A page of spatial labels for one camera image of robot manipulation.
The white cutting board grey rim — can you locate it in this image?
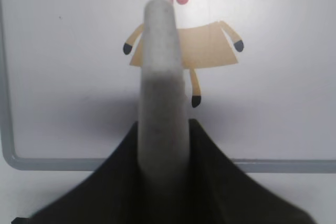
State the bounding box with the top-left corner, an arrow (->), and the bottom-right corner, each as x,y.
1,0 -> 335,173

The white-handled kitchen knife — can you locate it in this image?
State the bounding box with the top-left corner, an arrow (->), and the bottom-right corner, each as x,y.
138,0 -> 189,177

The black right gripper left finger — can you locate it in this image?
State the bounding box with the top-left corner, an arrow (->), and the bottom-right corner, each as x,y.
12,123 -> 166,223

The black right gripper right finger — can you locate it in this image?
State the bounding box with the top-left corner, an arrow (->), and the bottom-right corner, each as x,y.
170,119 -> 315,223

